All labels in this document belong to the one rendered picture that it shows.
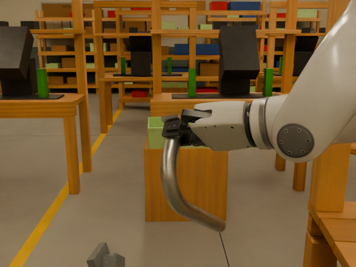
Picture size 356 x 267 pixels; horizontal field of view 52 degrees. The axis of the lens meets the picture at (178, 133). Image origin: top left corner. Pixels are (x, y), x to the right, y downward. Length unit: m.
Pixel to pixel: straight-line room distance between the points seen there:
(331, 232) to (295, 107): 0.78
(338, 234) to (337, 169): 0.22
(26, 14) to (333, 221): 10.72
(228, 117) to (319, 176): 0.74
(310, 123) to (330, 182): 0.84
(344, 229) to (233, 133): 0.72
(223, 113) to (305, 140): 0.16
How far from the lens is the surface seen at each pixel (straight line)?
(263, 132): 0.57
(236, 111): 0.59
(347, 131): 0.55
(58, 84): 10.55
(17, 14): 11.51
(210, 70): 7.78
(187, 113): 0.61
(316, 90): 0.47
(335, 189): 1.32
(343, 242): 1.18
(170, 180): 0.65
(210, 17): 10.12
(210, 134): 0.62
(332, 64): 0.47
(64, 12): 11.09
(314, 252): 1.41
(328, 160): 1.28
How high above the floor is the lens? 1.44
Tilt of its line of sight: 14 degrees down
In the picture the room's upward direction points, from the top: straight up
